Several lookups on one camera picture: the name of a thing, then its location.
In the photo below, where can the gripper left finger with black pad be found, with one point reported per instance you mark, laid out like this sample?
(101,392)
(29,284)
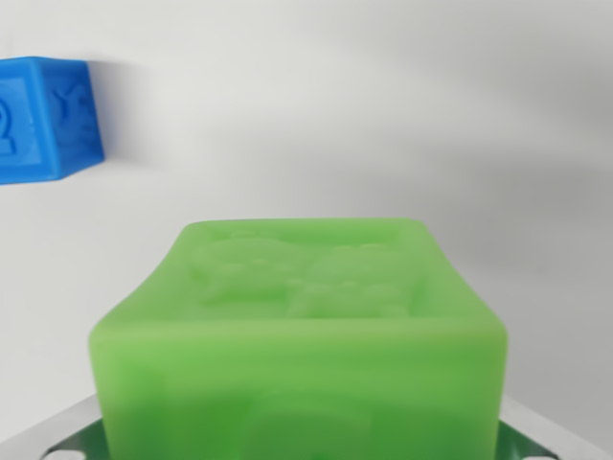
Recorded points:
(62,433)

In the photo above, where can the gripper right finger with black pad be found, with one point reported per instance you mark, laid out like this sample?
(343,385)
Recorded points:
(524,443)

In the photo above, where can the green embossed cube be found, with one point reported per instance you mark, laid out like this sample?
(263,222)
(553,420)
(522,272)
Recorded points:
(297,374)

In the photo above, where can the blue embossed cube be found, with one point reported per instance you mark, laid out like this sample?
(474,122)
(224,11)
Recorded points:
(45,120)

